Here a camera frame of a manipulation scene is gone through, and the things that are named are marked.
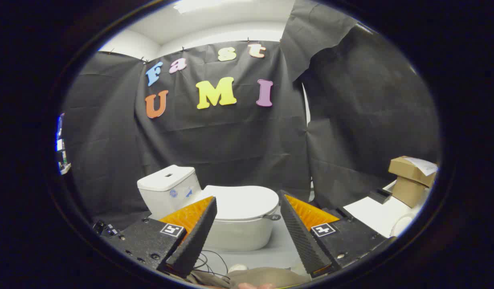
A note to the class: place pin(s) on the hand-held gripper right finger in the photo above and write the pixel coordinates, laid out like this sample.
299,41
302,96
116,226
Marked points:
303,241

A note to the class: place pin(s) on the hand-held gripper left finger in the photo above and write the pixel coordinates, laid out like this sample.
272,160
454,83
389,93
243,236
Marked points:
199,237

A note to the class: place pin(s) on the white toilet lid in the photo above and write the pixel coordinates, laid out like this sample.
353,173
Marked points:
243,200

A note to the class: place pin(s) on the white toilet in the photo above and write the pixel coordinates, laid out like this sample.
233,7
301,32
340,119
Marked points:
166,188

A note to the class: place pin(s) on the person's beige trousers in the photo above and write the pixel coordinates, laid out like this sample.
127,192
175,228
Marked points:
271,277

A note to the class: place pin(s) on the white shoe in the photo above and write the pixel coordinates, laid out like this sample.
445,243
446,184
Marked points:
237,267

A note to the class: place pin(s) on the white flat board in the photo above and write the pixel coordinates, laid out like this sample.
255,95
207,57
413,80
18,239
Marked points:
371,214

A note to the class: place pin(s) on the small black box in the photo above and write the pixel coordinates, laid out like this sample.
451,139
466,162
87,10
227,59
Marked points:
380,195

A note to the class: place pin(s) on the small black device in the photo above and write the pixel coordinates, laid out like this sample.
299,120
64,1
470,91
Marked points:
104,228

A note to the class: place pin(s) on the black backdrop cloth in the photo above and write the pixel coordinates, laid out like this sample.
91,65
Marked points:
231,140

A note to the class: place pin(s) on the brown cardboard box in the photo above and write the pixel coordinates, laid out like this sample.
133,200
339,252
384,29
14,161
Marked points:
407,192
407,168

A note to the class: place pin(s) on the white paper sheet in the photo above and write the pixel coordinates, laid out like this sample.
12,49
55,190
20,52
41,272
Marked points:
423,164

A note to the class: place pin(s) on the computer monitor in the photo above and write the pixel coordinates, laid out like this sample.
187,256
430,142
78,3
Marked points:
61,144

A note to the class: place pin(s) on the ceiling light panel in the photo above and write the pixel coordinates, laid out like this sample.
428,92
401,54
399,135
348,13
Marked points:
194,5

